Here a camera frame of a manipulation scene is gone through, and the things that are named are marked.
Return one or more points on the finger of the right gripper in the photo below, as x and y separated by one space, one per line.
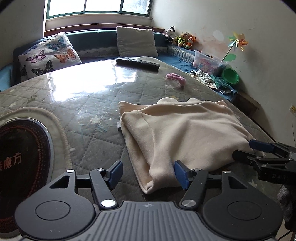
254 158
266 145

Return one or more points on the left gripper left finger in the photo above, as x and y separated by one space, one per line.
103 181

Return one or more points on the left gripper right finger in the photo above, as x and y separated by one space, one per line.
193 181

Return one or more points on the cream knit garment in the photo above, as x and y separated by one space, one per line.
201 134

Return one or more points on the round table heater insert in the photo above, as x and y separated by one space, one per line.
34 150

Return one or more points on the green plastic bowl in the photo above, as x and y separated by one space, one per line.
230 76

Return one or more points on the pink cloth item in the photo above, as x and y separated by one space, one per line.
173 76

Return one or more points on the clear plastic storage box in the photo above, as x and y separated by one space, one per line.
207 63

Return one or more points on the colourful paper pinwheel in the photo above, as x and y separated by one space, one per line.
237 41

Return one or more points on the black remote control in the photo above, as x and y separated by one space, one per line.
138 64

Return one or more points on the orange plush toy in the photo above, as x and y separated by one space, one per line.
186 40

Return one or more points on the butterfly print pillow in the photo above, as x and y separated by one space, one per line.
53 53

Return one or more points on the blue sofa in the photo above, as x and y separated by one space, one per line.
95 45

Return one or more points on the cow plush toy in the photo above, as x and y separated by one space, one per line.
170 35

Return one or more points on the plain beige pillow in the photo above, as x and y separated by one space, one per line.
135 42

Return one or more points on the window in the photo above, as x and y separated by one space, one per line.
57 8

